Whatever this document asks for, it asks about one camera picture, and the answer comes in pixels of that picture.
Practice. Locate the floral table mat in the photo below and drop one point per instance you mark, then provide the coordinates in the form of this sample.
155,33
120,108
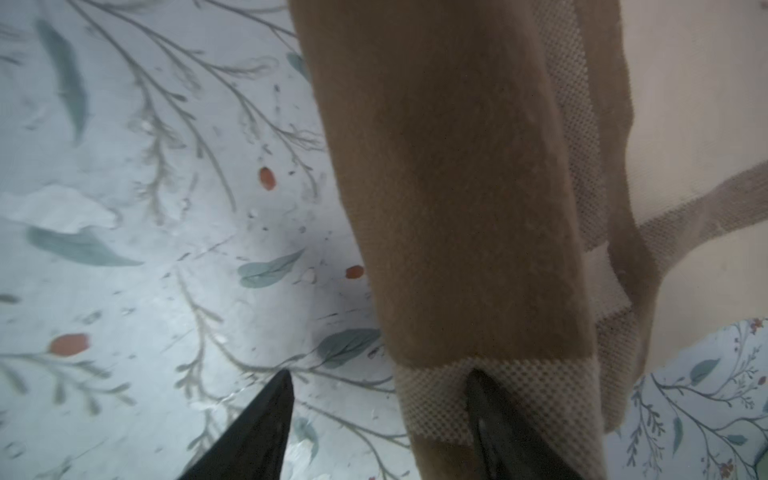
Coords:
173,235

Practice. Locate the brown beige striped scarf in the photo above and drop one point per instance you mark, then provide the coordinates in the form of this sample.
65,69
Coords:
562,194

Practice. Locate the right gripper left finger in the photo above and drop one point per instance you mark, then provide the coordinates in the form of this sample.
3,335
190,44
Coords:
254,446

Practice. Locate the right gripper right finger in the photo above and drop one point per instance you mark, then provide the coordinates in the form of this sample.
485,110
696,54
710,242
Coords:
507,446

